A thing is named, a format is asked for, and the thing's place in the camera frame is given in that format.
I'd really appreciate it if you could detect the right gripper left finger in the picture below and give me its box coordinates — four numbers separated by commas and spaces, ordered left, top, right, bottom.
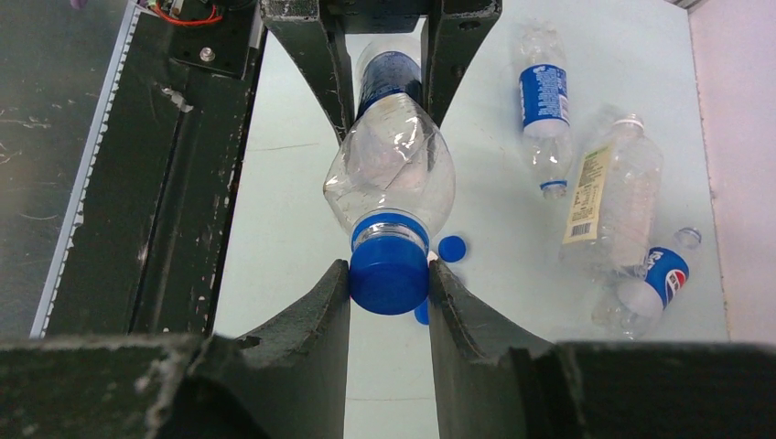
1, 260, 350, 438

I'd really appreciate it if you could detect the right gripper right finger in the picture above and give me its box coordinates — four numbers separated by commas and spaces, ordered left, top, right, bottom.
428, 262, 775, 438

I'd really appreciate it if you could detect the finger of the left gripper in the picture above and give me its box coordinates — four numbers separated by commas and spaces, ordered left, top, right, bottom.
260, 0, 355, 142
421, 0, 502, 125

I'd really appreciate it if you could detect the blue bottle cap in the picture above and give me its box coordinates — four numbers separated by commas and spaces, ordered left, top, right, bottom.
349, 236, 429, 316
414, 300, 429, 326
437, 235, 468, 262

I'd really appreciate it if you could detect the blue label pepsi bottle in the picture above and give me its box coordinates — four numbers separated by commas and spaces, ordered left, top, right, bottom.
323, 35, 456, 237

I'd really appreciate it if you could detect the small blue label bottle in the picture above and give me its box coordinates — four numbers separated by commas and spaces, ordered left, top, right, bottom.
517, 22, 574, 199

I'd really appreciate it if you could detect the pepsi logo bottle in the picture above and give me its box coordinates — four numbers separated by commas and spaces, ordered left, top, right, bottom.
591, 227, 703, 340

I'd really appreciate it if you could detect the yellow label clear bottle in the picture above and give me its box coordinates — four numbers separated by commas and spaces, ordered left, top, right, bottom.
559, 113, 663, 274

